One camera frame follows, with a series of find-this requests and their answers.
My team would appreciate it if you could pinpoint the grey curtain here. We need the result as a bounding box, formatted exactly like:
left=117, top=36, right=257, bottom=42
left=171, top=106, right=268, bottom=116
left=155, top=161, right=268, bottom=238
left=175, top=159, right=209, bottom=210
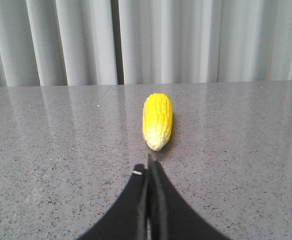
left=0, top=0, right=292, bottom=87

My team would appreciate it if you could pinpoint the yellow corn cob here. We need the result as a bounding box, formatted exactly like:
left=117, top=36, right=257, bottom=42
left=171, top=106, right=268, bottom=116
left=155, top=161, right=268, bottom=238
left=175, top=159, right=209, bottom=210
left=142, top=93, right=173, bottom=151

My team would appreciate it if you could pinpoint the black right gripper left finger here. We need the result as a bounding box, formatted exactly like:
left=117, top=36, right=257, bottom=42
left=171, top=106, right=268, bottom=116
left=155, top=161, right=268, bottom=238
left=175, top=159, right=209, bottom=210
left=79, top=164, right=148, bottom=240

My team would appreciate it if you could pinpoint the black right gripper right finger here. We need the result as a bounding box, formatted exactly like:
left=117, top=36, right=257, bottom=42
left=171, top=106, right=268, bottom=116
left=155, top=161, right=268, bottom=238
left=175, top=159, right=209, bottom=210
left=147, top=154, right=229, bottom=240

